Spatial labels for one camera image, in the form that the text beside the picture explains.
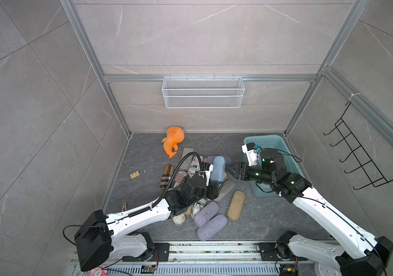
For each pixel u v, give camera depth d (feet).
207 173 2.20
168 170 3.19
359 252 1.24
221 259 2.39
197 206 2.69
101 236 1.32
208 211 2.62
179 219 2.61
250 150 2.08
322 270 2.20
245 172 1.98
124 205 2.83
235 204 2.75
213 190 2.13
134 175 3.22
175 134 3.59
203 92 3.30
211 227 2.55
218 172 2.39
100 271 2.19
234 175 2.09
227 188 2.96
